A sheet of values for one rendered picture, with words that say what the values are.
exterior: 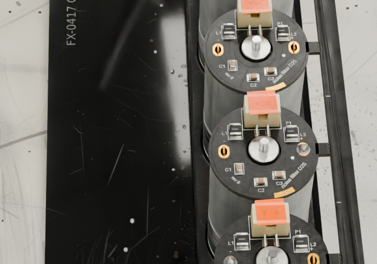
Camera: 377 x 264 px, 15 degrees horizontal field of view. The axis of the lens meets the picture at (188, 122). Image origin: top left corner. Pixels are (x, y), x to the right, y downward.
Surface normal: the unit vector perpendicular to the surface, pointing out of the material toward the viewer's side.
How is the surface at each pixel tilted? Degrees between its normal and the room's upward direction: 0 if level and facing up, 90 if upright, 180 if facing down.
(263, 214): 0
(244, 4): 0
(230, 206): 90
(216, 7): 90
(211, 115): 90
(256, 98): 0
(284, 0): 90
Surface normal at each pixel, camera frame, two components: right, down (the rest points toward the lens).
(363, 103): 0.00, -0.53
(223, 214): -0.71, 0.60
